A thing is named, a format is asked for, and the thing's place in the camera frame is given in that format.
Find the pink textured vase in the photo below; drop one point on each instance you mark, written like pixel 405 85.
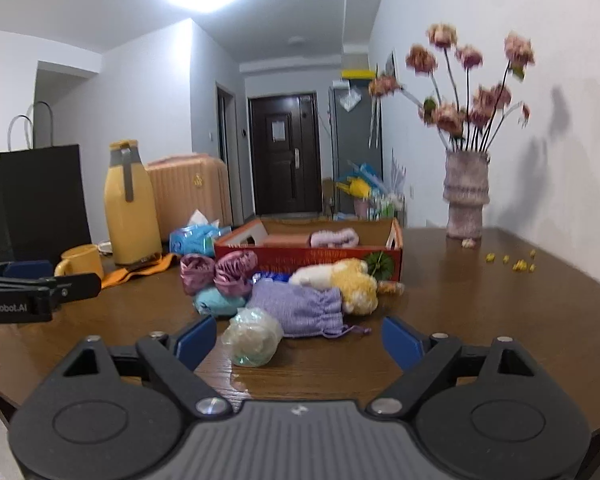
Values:
pixel 465 195

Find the dark side doorway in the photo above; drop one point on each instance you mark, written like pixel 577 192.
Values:
pixel 226 150

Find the blue wet wipes pack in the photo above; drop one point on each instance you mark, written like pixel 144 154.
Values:
pixel 195 237

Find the scattered yellow flower bits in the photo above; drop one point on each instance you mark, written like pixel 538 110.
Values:
pixel 520 264

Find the yellow mug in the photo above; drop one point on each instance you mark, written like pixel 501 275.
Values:
pixel 82 260

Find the yellow box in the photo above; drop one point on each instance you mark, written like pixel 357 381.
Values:
pixel 358 74

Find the fallen pale flower petal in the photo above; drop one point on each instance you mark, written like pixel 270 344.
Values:
pixel 468 243

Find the small orange snack packet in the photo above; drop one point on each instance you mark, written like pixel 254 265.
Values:
pixel 391 288

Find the blue tissue packet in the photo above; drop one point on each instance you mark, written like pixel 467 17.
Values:
pixel 270 277

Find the grey refrigerator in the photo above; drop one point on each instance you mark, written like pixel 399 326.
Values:
pixel 355 145

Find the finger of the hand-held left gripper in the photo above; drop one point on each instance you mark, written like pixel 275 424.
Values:
pixel 75 286
pixel 27 268

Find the white paper door notice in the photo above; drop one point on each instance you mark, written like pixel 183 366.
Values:
pixel 278 131

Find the yellow thermos jug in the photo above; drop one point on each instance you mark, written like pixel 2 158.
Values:
pixel 130 220

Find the peach hard-shell suitcase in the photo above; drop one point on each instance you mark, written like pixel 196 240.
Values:
pixel 190 190

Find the dried pink flower bouquet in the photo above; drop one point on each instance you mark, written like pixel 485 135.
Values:
pixel 447 115

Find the dark brown entrance door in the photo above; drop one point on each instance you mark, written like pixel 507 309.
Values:
pixel 285 170

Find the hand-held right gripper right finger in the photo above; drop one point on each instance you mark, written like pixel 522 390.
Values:
pixel 399 342

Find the pink satin scrunchie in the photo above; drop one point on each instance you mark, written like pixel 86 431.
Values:
pixel 235 272
pixel 196 272

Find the pile of colourful toys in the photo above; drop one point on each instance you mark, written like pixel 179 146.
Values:
pixel 365 190

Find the wall-hung paper sheet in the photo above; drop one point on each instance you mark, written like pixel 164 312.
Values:
pixel 391 64

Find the yellow and white plush toy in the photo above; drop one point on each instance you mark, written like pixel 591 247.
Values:
pixel 350 285

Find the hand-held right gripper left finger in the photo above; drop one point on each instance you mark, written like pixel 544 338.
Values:
pixel 198 336

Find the light blue plush toy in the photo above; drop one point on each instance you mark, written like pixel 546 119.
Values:
pixel 217 302

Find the red cardboard box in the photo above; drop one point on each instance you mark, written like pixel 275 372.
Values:
pixel 300 259

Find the black paper bag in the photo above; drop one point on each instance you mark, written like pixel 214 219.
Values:
pixel 35 200

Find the pink fuzzy cloth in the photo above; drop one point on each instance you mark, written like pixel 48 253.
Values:
pixel 334 237

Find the clear plastic bag on refrigerator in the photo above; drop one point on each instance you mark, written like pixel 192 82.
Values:
pixel 350 99

